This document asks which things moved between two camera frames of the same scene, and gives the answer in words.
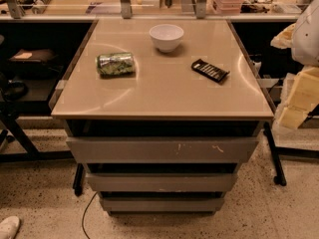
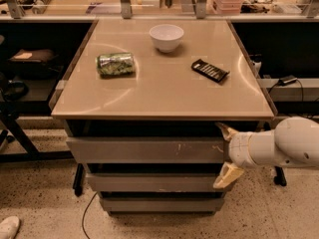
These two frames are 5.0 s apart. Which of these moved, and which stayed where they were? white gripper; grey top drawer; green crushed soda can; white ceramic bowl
Moved: white gripper
Stayed: green crushed soda can; white ceramic bowl; grey top drawer
